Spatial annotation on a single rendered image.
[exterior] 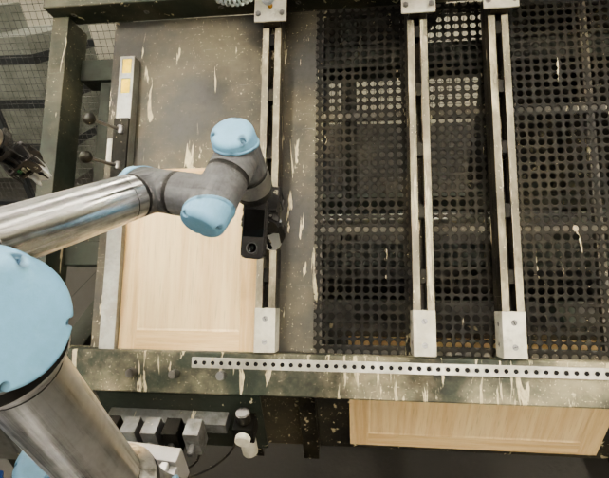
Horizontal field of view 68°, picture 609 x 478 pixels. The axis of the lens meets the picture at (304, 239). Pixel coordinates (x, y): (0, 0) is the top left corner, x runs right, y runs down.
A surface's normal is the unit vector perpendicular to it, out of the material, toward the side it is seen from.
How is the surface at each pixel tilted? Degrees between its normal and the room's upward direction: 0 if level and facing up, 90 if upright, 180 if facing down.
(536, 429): 90
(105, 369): 50
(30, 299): 82
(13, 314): 82
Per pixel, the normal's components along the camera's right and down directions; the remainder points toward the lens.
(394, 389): -0.11, -0.14
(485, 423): -0.10, 0.52
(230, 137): -0.14, -0.52
